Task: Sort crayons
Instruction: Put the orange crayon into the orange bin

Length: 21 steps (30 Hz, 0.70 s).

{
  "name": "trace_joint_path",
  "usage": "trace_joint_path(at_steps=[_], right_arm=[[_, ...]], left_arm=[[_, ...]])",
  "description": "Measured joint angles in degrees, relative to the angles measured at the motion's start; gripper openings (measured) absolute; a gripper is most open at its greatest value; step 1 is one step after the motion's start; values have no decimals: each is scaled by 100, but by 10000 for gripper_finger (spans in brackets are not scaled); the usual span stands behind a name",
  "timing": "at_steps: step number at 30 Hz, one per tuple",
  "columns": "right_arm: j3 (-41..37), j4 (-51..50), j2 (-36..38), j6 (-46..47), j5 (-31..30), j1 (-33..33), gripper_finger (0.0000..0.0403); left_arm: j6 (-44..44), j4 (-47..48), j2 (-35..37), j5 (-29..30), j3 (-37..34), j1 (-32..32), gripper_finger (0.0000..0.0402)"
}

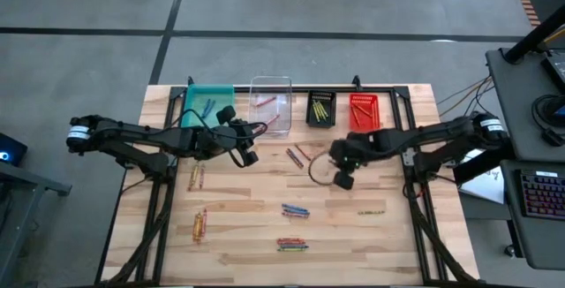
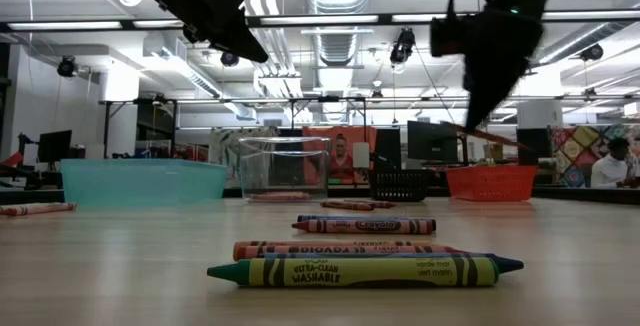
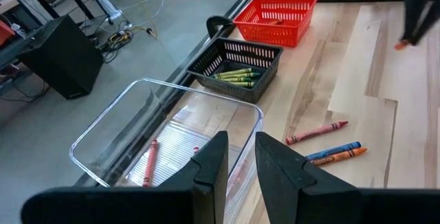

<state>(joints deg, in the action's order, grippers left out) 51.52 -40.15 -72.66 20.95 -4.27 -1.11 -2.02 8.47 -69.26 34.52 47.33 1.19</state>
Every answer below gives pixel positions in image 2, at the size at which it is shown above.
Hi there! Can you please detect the red crayon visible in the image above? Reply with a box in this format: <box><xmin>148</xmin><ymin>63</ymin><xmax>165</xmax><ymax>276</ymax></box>
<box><xmin>234</xmin><ymin>243</ymin><xmax>469</xmax><ymax>262</ymax></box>
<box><xmin>291</xmin><ymin>217</ymin><xmax>437</xmax><ymax>236</ymax></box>
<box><xmin>248</xmin><ymin>191</ymin><xmax>311</xmax><ymax>203</ymax></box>
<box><xmin>17</xmin><ymin>201</ymin><xmax>77</xmax><ymax>213</ymax></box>
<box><xmin>344</xmin><ymin>198</ymin><xmax>397</xmax><ymax>210</ymax></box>
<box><xmin>0</xmin><ymin>205</ymin><xmax>51</xmax><ymax>217</ymax></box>

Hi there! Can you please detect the black monitor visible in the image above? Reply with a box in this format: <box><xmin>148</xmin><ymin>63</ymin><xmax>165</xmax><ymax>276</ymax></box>
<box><xmin>37</xmin><ymin>129</ymin><xmax>74</xmax><ymax>164</ymax></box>
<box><xmin>406</xmin><ymin>119</ymin><xmax>460</xmax><ymax>163</ymax></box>

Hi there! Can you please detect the teal plastic bin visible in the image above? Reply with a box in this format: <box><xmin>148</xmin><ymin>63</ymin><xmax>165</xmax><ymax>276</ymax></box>
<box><xmin>59</xmin><ymin>158</ymin><xmax>229</xmax><ymax>206</ymax></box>

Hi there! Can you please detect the red mesh basket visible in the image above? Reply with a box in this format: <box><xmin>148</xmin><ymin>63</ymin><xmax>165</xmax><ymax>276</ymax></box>
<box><xmin>444</xmin><ymin>164</ymin><xmax>537</xmax><ymax>203</ymax></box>

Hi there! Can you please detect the black mesh basket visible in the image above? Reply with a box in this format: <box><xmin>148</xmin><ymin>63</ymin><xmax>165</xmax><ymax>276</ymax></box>
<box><xmin>368</xmin><ymin>168</ymin><xmax>436</xmax><ymax>203</ymax></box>

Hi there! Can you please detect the green crayon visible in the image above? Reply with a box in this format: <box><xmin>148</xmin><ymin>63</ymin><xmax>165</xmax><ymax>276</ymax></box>
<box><xmin>206</xmin><ymin>257</ymin><xmax>501</xmax><ymax>289</ymax></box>

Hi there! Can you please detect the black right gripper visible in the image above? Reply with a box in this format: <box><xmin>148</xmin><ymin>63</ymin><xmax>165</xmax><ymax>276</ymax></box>
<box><xmin>463</xmin><ymin>0</ymin><xmax>551</xmax><ymax>131</ymax></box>

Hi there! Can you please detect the colourful quilt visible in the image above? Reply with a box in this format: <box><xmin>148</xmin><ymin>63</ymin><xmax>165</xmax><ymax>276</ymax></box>
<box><xmin>549</xmin><ymin>124</ymin><xmax>640</xmax><ymax>187</ymax></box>

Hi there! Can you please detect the clear plastic bin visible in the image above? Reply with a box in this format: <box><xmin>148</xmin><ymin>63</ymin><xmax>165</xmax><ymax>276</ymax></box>
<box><xmin>238</xmin><ymin>136</ymin><xmax>332</xmax><ymax>203</ymax></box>

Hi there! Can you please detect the blue crayon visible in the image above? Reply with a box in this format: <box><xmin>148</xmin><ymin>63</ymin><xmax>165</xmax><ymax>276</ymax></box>
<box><xmin>296</xmin><ymin>214</ymin><xmax>401</xmax><ymax>222</ymax></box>
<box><xmin>257</xmin><ymin>251</ymin><xmax>525</xmax><ymax>275</ymax></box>

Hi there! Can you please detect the orange panel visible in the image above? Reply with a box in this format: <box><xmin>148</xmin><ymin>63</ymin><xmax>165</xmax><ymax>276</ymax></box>
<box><xmin>302</xmin><ymin>125</ymin><xmax>379</xmax><ymax>185</ymax></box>

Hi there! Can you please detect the person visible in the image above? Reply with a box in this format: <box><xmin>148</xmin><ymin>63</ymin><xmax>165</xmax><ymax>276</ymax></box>
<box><xmin>589</xmin><ymin>137</ymin><xmax>640</xmax><ymax>189</ymax></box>
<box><xmin>327</xmin><ymin>134</ymin><xmax>357</xmax><ymax>185</ymax></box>

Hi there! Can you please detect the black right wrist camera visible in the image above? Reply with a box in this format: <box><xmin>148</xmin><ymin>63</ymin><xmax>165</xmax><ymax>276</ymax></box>
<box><xmin>429</xmin><ymin>15</ymin><xmax>469</xmax><ymax>58</ymax></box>

